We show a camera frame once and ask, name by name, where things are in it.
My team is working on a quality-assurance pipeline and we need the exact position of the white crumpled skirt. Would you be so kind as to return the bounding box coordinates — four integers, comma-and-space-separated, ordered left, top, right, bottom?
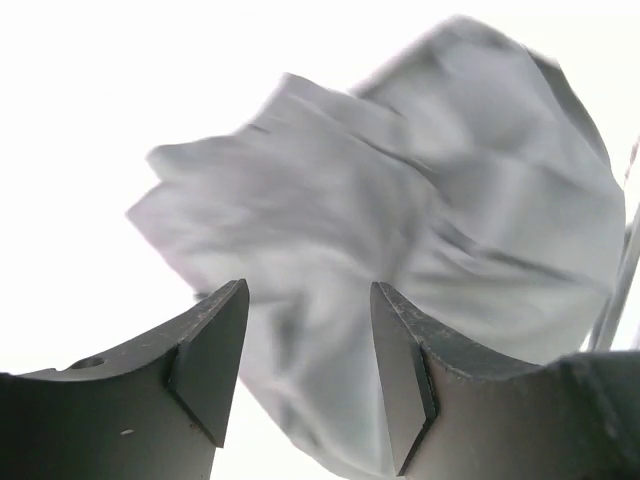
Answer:
128, 17, 626, 479

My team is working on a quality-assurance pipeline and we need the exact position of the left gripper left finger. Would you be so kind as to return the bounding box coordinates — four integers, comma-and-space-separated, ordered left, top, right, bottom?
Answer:
1, 280, 249, 480

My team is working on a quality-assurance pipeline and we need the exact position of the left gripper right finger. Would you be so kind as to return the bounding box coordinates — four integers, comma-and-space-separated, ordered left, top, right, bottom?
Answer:
370, 283, 639, 480

